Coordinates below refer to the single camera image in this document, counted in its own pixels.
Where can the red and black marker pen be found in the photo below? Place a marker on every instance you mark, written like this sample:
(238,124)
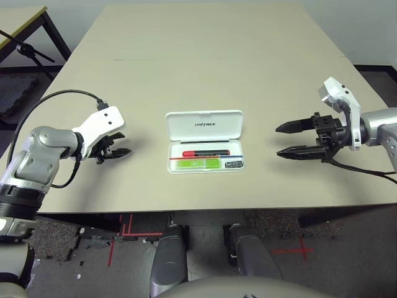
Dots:
(204,152)

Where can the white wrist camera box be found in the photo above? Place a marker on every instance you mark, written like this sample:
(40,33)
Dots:
(333,90)
(102,119)

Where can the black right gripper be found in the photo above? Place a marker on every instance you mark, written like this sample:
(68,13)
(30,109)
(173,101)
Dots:
(325,130)

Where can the green eraser box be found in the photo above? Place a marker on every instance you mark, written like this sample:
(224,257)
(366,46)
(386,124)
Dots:
(198,164)

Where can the small black binder clip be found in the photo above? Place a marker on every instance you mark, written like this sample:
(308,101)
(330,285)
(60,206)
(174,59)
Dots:
(233,164)

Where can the wooden side table black legs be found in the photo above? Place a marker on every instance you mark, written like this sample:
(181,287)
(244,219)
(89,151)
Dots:
(18,18)

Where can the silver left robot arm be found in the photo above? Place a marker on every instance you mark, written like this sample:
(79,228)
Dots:
(46,139)

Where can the grey left robot leg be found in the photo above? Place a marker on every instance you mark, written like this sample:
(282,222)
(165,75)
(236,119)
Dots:
(169,257)

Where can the dark grey floor mat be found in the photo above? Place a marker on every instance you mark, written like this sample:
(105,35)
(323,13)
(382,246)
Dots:
(15,93)

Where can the black tripod stand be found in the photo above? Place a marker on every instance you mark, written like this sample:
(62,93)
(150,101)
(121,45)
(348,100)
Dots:
(24,49)

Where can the grey right robot leg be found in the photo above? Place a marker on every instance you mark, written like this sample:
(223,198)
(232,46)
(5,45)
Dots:
(254,254)

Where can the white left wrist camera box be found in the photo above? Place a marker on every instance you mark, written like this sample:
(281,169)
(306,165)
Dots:
(102,119)

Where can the grey robot torso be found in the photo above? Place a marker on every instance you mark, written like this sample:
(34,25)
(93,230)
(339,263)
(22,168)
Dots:
(217,288)

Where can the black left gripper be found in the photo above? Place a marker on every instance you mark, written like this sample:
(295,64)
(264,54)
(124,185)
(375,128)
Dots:
(104,150)

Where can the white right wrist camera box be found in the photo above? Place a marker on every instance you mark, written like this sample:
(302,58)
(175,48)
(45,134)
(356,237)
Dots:
(333,90)

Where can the white plastic pencil case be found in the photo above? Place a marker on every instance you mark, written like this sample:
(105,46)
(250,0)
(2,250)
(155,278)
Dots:
(217,124)

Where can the grey robot leg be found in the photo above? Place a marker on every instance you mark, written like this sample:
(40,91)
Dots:
(169,257)
(254,254)

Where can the brown speckled carpet piece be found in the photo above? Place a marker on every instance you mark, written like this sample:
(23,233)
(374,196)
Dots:
(279,223)
(56,239)

